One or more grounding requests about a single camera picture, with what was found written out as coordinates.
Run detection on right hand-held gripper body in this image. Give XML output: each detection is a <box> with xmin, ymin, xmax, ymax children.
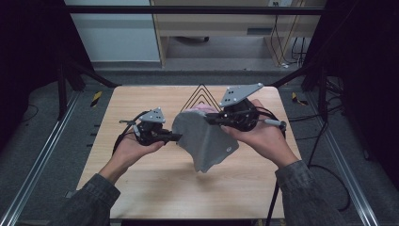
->
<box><xmin>218</xmin><ymin>82</ymin><xmax>264</xmax><ymax>133</ymax></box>

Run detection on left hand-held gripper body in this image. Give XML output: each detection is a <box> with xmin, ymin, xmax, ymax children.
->
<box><xmin>134</xmin><ymin>107</ymin><xmax>168</xmax><ymax>147</ymax></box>

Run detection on grey knit hat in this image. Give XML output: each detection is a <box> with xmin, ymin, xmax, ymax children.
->
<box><xmin>171</xmin><ymin>108</ymin><xmax>240</xmax><ymax>174</ymax></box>

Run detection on black wire rack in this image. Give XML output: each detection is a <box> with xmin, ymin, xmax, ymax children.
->
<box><xmin>180</xmin><ymin>83</ymin><xmax>222</xmax><ymax>114</ymax></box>

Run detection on person's left hand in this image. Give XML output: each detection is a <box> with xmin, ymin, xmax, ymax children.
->
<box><xmin>111</xmin><ymin>128</ymin><xmax>166</xmax><ymax>172</ymax></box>

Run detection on person's right hand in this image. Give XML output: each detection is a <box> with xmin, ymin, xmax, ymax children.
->
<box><xmin>220</xmin><ymin>98</ymin><xmax>299</xmax><ymax>170</ymax></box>

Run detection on yellow black striped tape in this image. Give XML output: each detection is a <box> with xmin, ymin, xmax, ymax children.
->
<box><xmin>90</xmin><ymin>90</ymin><xmax>104</xmax><ymax>108</ymax></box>

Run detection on white cabinet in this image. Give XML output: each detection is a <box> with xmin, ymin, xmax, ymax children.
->
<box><xmin>63</xmin><ymin>0</ymin><xmax>162</xmax><ymax>64</ymax></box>

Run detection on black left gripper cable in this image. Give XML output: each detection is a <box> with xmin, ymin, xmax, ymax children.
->
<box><xmin>112</xmin><ymin>110</ymin><xmax>149</xmax><ymax>156</ymax></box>

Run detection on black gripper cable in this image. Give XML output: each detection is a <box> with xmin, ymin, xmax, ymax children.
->
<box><xmin>253</xmin><ymin>105</ymin><xmax>288</xmax><ymax>226</ymax></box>
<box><xmin>112</xmin><ymin>110</ymin><xmax>149</xmax><ymax>156</ymax></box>

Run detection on yellow handled tool right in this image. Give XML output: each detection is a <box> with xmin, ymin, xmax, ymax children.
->
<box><xmin>291</xmin><ymin>91</ymin><xmax>309</xmax><ymax>106</ymax></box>

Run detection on black frame strut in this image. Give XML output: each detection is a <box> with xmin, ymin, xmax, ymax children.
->
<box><xmin>270</xmin><ymin>61</ymin><xmax>329</xmax><ymax>122</ymax></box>
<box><xmin>57</xmin><ymin>60</ymin><xmax>122</xmax><ymax>122</ymax></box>

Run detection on hanging yellow and black cables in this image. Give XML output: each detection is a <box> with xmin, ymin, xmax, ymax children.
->
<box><xmin>270</xmin><ymin>2</ymin><xmax>308</xmax><ymax>69</ymax></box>

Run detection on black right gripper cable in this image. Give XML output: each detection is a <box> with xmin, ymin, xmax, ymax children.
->
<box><xmin>253</xmin><ymin>105</ymin><xmax>288</xmax><ymax>226</ymax></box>

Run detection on black horizontal frame bar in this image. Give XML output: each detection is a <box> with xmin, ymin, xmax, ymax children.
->
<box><xmin>64</xmin><ymin>5</ymin><xmax>326</xmax><ymax>16</ymax></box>

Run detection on aluminium floor rail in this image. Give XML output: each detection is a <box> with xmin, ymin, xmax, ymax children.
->
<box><xmin>0</xmin><ymin>90</ymin><xmax>82</xmax><ymax>226</ymax></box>
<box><xmin>305</xmin><ymin>90</ymin><xmax>381</xmax><ymax>226</ymax></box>

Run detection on black looped floor cable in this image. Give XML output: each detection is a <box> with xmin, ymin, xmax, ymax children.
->
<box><xmin>305</xmin><ymin>119</ymin><xmax>352</xmax><ymax>212</ymax></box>

